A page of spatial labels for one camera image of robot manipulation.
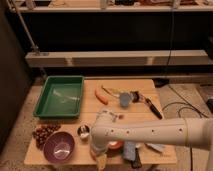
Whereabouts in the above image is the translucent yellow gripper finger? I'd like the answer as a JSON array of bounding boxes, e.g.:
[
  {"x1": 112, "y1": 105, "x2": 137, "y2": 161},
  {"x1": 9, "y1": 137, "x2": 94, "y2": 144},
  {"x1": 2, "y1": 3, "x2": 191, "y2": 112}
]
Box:
[{"x1": 96, "y1": 154, "x2": 107, "y2": 171}]

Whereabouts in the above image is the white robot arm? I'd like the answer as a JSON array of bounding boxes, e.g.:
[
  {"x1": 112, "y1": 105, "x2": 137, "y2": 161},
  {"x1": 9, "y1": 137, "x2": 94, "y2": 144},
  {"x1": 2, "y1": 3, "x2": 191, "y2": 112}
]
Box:
[{"x1": 90, "y1": 109, "x2": 213, "y2": 171}]

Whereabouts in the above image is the orange bowl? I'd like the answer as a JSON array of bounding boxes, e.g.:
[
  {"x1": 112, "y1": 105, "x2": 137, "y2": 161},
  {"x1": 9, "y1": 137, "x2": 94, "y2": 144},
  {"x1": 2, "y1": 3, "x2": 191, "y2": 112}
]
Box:
[{"x1": 108, "y1": 141, "x2": 123, "y2": 150}]

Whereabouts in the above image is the purple bowl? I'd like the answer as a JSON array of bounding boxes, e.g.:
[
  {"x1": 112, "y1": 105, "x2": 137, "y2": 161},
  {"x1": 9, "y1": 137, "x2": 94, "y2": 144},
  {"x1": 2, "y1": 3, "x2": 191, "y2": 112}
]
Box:
[{"x1": 43, "y1": 132, "x2": 75, "y2": 164}]

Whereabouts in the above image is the blue sponge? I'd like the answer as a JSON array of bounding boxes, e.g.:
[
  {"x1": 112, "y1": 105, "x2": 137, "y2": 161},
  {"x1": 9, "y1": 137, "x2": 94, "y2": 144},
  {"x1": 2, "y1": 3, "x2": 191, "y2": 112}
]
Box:
[{"x1": 123, "y1": 141, "x2": 135, "y2": 161}]

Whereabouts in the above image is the small metal cup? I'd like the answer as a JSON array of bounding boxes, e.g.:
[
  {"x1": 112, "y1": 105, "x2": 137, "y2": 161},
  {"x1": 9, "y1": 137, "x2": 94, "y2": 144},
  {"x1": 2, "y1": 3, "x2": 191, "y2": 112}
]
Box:
[{"x1": 77, "y1": 125, "x2": 90, "y2": 140}]

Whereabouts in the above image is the light blue cloth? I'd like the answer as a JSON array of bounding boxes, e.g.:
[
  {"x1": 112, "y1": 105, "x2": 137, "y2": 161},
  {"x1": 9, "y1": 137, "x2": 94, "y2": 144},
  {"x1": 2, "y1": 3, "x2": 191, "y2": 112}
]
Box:
[{"x1": 147, "y1": 143, "x2": 165, "y2": 153}]

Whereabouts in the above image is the orange carrot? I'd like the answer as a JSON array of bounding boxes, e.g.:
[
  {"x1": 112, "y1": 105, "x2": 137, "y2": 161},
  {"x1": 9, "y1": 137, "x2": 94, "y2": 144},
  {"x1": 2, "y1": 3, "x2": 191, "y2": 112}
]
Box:
[{"x1": 95, "y1": 90, "x2": 109, "y2": 105}]

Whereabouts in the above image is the blue round scrubber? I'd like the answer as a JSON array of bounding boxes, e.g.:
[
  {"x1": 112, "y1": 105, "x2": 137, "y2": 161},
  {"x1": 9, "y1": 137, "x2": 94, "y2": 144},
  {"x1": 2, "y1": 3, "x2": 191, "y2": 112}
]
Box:
[{"x1": 119, "y1": 93, "x2": 131, "y2": 108}]

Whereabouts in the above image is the bunch of dark grapes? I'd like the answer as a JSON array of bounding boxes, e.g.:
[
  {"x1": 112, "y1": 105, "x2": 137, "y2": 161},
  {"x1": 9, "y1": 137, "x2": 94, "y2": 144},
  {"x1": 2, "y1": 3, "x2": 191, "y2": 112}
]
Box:
[{"x1": 32, "y1": 124, "x2": 61, "y2": 149}]

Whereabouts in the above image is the yellow peeler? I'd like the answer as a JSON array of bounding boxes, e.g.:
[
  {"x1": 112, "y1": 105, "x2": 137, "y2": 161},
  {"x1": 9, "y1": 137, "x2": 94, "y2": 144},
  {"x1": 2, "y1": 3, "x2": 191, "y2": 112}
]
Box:
[{"x1": 101, "y1": 86, "x2": 120, "y2": 98}]

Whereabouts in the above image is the wooden table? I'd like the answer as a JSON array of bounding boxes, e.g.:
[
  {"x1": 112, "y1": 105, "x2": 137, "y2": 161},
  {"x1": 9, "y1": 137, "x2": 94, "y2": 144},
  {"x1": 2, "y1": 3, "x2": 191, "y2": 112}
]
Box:
[{"x1": 24, "y1": 79, "x2": 177, "y2": 166}]

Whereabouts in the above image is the green plastic tray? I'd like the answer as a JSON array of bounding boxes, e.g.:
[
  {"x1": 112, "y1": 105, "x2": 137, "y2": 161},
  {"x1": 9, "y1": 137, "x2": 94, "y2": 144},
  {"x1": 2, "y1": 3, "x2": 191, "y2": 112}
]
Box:
[{"x1": 33, "y1": 76, "x2": 84, "y2": 118}]

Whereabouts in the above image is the lower wooden shelf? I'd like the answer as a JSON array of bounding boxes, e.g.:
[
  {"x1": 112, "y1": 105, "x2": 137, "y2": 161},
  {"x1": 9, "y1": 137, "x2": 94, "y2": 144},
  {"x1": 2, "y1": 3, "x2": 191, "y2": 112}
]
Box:
[{"x1": 25, "y1": 50, "x2": 213, "y2": 68}]

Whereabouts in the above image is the black handled brush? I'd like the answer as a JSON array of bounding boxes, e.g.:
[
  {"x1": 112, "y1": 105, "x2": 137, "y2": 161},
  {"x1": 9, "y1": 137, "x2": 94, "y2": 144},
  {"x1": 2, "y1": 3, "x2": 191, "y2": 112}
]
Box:
[{"x1": 130, "y1": 91, "x2": 163, "y2": 119}]

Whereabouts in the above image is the black floor cable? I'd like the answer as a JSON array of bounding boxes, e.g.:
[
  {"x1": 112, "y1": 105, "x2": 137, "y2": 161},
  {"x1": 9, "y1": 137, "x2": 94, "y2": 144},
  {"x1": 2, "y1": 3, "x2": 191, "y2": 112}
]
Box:
[{"x1": 161, "y1": 83, "x2": 213, "y2": 171}]

